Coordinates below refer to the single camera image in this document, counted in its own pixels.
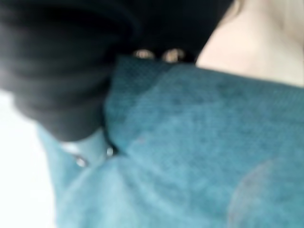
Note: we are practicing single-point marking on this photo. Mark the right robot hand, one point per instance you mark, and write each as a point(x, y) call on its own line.
point(59, 59)

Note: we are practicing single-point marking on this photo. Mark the teal cushion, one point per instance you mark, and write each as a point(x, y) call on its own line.
point(180, 147)

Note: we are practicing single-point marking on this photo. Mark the beige sofa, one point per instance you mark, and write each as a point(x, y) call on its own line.
point(259, 40)

